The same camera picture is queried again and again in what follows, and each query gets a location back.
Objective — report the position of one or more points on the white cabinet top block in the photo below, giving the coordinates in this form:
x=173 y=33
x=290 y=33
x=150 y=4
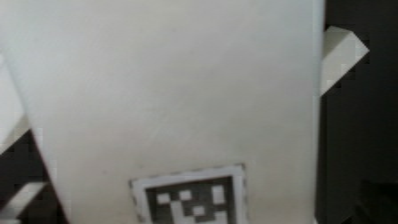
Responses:
x=169 y=86

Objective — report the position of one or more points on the white cabinet door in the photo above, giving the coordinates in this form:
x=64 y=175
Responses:
x=20 y=201
x=345 y=51

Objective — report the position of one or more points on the white cabinet body box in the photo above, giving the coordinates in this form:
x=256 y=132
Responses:
x=13 y=117

